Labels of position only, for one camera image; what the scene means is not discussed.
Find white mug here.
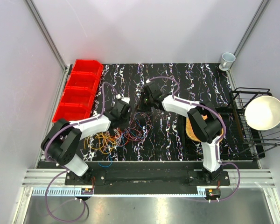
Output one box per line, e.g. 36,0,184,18
219,52,236,71

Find pink cable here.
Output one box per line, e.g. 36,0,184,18
112,112,154,145

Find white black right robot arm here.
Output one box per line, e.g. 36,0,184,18
136,79,226,185

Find purple right arm hose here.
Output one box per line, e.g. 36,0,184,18
149,77,240,203

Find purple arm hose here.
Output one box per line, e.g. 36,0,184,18
149,77,240,203
44,82,122,222

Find orange cable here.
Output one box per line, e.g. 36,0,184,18
98,130,122,154

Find red storage bin row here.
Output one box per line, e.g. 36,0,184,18
52,59,103,123

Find black wire dish rack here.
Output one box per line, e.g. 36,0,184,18
226,88,280,161

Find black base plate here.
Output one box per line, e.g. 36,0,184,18
65,161,231,187

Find woven bamboo tray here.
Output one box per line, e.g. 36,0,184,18
185,110,224,143

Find purple left arm hose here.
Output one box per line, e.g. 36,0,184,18
44,82,122,222

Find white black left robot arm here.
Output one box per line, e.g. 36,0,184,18
41,97,132,185

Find white bowl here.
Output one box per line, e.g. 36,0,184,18
244,95,280,131

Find yellow cable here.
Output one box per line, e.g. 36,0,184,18
84,132,119,154

